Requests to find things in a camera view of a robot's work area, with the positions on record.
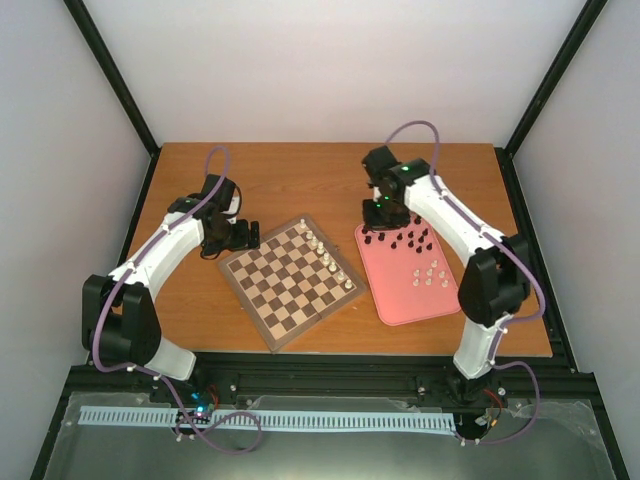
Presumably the black aluminium frame rail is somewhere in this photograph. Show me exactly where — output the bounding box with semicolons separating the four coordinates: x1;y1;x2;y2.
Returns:
64;351;596;407

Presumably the pink rubber tray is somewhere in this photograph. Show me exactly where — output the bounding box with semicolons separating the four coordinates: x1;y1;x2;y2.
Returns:
355;216;460;326

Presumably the light blue cable duct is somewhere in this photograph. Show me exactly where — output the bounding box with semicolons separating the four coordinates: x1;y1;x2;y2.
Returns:
77;406;455;435

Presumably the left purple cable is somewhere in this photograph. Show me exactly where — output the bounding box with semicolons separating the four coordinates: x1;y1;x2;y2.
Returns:
92;145;263;455

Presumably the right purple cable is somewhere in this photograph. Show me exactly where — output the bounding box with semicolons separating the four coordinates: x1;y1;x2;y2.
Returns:
386;119;547;446

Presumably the wooden folding chess board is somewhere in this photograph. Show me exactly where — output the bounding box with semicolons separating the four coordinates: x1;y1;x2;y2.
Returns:
219;214;367;353

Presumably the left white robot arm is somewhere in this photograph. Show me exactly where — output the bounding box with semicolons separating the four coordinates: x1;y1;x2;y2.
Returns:
82;174;260;403

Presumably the purple cable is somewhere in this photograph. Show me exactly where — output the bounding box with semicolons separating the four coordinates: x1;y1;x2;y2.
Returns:
386;119;547;446
92;145;263;455

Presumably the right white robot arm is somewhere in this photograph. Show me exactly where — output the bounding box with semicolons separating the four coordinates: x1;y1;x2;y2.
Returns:
362;146;538;380

